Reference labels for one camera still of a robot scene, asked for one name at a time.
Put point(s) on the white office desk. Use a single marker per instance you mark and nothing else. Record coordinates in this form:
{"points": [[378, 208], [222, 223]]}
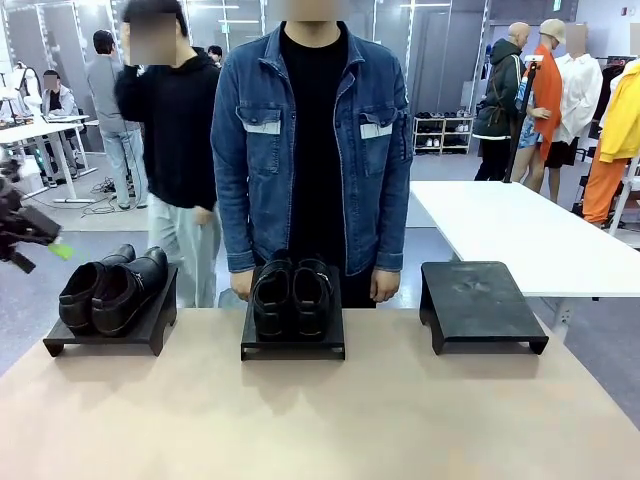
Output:
{"points": [[35, 135]]}

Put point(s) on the mannequin with orange cloth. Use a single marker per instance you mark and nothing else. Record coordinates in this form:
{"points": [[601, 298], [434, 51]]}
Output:
{"points": [[542, 90]]}

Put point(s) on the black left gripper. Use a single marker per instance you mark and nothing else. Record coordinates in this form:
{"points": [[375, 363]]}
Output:
{"points": [[25, 222]]}

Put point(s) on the person's left forearm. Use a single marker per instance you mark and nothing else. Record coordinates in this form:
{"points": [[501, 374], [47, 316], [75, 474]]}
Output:
{"points": [[392, 235]]}

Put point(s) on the white shoe rack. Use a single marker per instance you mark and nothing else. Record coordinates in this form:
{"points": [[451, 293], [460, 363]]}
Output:
{"points": [[442, 132]]}

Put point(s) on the person in grey jacket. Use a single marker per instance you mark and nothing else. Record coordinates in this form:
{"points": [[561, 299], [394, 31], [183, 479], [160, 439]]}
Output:
{"points": [[107, 100]]}

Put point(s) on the yellow hoodie orange pants outfit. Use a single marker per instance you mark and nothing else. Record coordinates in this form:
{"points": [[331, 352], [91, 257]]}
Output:
{"points": [[617, 135]]}

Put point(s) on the figure in white shirt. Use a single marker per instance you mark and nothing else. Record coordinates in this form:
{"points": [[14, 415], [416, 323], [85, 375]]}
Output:
{"points": [[580, 100]]}

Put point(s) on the mannequin in dark hooded jacket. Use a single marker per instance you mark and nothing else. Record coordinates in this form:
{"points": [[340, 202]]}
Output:
{"points": [[502, 100]]}

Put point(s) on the person's left hand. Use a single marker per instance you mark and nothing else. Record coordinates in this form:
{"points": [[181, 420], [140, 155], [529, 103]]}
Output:
{"points": [[385, 287]]}

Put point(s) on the person in denim jacket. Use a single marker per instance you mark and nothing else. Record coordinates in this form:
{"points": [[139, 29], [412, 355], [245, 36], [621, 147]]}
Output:
{"points": [[315, 150]]}

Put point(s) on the person's right hand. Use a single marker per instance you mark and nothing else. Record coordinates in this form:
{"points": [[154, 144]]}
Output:
{"points": [[241, 287]]}

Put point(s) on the large white table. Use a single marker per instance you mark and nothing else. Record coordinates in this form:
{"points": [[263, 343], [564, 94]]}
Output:
{"points": [[515, 230]]}

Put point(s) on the black shoe stand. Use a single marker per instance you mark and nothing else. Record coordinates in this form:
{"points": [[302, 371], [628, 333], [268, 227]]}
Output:
{"points": [[475, 305], [150, 325], [292, 347]]}

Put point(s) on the black leather buckle shoe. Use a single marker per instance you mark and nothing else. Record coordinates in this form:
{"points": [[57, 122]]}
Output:
{"points": [[80, 295], [125, 300]]}

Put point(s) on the person in black hoodie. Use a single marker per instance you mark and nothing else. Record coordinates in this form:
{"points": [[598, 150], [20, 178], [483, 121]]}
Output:
{"points": [[170, 150]]}

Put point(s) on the person's right forearm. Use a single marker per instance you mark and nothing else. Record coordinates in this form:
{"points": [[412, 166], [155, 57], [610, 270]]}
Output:
{"points": [[240, 235]]}

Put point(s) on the seated person in grey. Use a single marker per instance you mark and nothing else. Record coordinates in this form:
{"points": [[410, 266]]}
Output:
{"points": [[57, 102]]}

